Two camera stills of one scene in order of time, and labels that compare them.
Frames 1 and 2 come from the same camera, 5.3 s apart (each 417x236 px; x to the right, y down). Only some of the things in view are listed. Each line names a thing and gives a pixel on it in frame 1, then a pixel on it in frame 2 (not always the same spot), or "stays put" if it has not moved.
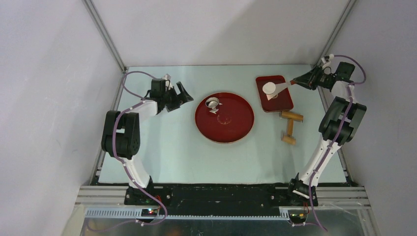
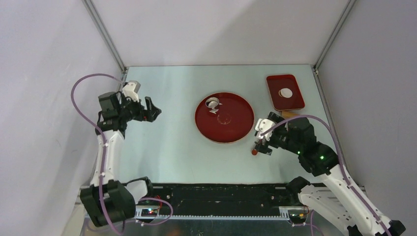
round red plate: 234,121 stays put
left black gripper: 180,99 -> 152,112
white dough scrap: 214,110 stays put
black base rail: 205,199 stays put
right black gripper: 308,79 -> 281,127
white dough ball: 269,87 -> 285,92
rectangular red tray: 282,102 -> 276,82
